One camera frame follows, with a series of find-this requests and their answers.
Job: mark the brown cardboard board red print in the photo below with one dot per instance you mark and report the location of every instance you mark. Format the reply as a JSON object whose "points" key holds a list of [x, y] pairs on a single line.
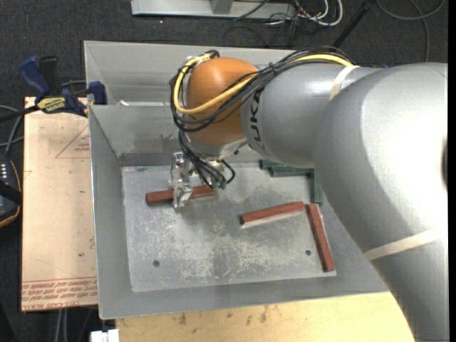
{"points": [[57, 208]]}

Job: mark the grey metal bin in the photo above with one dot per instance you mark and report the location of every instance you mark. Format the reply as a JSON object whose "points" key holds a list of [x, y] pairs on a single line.
{"points": [[199, 248]]}

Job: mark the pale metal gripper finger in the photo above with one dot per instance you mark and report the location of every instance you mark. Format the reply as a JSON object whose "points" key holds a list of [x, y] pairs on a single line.
{"points": [[187, 194], [177, 199]]}

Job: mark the red-brown block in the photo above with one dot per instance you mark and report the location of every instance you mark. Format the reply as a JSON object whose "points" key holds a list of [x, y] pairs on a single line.
{"points": [[320, 239], [158, 197], [272, 214]]}

